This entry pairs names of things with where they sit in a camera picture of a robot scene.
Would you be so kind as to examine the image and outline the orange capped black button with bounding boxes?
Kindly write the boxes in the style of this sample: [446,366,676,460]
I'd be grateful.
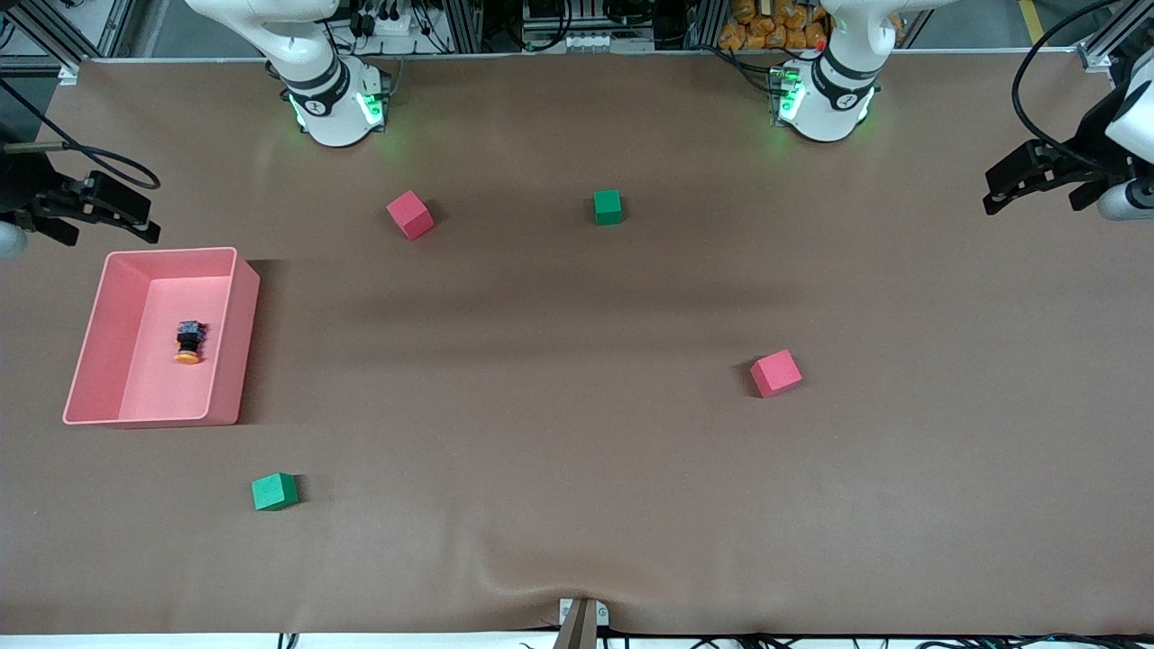
[173,319,207,366]

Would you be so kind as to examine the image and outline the pink plastic bin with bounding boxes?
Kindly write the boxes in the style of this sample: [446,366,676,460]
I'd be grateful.
[61,246,261,427]

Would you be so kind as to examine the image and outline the pink foam cube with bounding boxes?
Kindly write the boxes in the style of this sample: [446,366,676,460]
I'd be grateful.
[386,189,436,242]
[749,349,804,399]

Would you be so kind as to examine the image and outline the orange snack bags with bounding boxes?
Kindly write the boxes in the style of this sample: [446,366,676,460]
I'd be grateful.
[719,0,902,52]

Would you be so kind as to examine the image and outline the white power strip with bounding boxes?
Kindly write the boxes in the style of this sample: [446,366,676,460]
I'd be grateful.
[347,0,438,37]

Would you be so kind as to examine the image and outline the white terminal block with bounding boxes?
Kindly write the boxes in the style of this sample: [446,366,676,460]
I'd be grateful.
[539,32,655,53]

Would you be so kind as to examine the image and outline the brown table cover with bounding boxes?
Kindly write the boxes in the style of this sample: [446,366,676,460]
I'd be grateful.
[0,50,1154,636]

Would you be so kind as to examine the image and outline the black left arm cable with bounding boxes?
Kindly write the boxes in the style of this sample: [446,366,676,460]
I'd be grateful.
[1011,0,1123,172]

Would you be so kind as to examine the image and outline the aluminium frame profile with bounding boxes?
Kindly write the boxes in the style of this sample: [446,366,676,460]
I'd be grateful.
[0,0,136,73]
[1077,0,1154,73]

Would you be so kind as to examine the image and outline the metal table edge bracket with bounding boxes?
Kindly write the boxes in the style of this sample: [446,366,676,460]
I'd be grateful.
[558,598,610,629]

